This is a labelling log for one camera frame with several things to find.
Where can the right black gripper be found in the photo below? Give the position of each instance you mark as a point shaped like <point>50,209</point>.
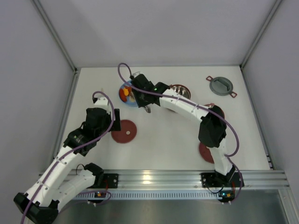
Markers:
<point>143,101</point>

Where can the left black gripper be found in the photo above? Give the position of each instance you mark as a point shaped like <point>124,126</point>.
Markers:
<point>117,119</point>

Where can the beige round food slice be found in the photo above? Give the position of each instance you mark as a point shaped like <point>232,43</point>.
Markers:
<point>132,99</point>

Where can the metal tongs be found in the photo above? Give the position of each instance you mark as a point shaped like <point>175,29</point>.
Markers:
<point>147,109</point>

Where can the orange carrot food piece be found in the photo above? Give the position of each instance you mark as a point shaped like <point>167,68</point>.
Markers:
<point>127,90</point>

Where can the red sausage food piece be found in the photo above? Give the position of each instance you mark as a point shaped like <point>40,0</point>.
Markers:
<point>122,95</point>

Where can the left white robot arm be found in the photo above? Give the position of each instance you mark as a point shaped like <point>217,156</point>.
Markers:
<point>45,199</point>

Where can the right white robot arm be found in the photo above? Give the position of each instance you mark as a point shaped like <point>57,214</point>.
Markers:
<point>212,125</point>

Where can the dark red lunch container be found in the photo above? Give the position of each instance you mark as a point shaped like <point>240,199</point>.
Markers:
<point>181,92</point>

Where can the pink lunch container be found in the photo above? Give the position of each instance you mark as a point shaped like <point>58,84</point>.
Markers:
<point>216,109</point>

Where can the left dark red lid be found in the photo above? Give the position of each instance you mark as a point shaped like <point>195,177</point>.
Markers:
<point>126,134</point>

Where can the dark red lid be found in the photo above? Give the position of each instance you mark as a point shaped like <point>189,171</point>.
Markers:
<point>126,134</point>
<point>205,153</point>

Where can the grey top lid with clasps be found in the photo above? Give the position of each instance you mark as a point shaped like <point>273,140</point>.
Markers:
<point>221,86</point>

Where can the right dark red lid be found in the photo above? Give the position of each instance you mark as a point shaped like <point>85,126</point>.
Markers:
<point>205,153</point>

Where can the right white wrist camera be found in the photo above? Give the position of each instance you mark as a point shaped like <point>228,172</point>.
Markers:
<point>135,74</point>

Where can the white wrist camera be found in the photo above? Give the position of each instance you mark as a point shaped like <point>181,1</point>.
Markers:
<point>101,102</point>
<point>135,74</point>

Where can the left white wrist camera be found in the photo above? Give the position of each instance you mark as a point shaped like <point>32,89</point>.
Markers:
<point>101,102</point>

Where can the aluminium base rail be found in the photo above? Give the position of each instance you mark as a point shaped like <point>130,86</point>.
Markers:
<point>161,184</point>

